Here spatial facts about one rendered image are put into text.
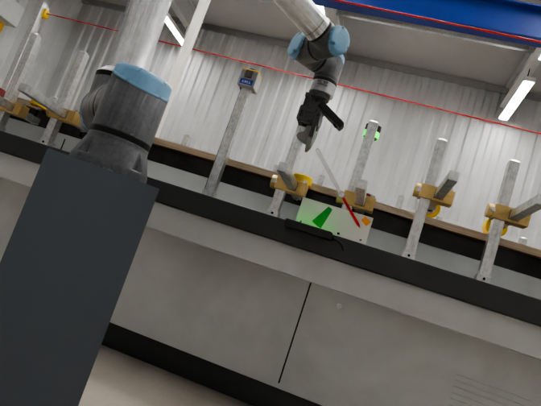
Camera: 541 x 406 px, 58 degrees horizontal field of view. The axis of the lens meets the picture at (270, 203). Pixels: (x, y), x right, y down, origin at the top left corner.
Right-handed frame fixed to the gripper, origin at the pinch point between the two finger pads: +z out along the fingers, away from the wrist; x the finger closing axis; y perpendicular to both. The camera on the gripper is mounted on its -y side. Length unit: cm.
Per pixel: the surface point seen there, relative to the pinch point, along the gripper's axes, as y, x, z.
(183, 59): 113, -104, -63
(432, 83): -51, -725, -384
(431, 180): -43.5, -7.8, -2.8
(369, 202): -25.3, -7.0, 11.0
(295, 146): 6.7, -7.8, -1.9
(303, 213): -4.5, -7.1, 21.6
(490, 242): -68, -8, 12
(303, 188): -1.3, -7.0, 12.6
